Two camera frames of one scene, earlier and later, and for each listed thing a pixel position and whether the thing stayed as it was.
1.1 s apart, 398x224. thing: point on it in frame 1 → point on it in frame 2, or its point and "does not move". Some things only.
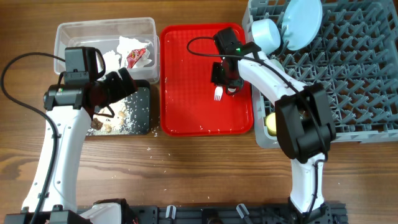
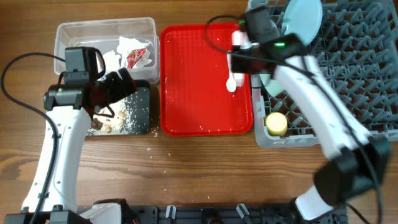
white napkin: (126, 45) does not move
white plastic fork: (218, 93) → (239, 38)
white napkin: (112, 61) does not move
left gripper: (120, 91) does not move
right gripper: (218, 74) → (234, 56)
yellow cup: (270, 124) does not move
